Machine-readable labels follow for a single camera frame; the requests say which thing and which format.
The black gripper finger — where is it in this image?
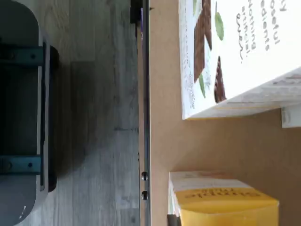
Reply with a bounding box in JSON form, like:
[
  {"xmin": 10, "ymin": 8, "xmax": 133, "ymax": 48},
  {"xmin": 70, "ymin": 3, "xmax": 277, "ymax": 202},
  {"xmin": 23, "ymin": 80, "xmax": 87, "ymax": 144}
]
[{"xmin": 166, "ymin": 213, "xmax": 181, "ymax": 226}]

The teal aluminium mounting frame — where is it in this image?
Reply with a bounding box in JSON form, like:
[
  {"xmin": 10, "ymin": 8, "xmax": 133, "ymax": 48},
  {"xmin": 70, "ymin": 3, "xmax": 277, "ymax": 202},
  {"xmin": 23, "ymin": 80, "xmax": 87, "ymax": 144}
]
[{"xmin": 0, "ymin": 44, "xmax": 44, "ymax": 176}]

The white Sweet Thins cracker box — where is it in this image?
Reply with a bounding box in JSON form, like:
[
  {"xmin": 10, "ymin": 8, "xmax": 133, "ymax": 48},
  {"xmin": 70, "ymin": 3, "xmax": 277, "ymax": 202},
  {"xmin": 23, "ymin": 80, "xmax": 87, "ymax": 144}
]
[{"xmin": 178, "ymin": 0, "xmax": 301, "ymax": 121}]

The dark grey robot base platform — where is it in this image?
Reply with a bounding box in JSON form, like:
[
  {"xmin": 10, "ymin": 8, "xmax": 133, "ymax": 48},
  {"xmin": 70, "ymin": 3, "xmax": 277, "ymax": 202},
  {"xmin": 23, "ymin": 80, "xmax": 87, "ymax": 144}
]
[{"xmin": 0, "ymin": 0, "xmax": 59, "ymax": 226}]

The small white yellow-label box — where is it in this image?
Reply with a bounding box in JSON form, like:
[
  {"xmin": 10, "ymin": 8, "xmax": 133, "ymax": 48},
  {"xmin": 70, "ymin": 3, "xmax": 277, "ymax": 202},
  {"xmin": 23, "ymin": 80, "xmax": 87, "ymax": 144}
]
[{"xmin": 167, "ymin": 171, "xmax": 281, "ymax": 226}]

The brown particleboard shelf board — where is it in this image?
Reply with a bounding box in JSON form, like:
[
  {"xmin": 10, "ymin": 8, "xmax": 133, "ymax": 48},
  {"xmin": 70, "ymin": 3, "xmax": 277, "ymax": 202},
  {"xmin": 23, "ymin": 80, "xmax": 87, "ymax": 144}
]
[{"xmin": 148, "ymin": 0, "xmax": 301, "ymax": 226}]

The plain white box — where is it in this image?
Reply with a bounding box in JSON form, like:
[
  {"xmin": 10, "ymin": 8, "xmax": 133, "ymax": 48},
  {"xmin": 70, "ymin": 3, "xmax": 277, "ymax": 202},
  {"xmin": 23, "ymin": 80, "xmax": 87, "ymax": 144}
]
[{"xmin": 281, "ymin": 103, "xmax": 301, "ymax": 129}]

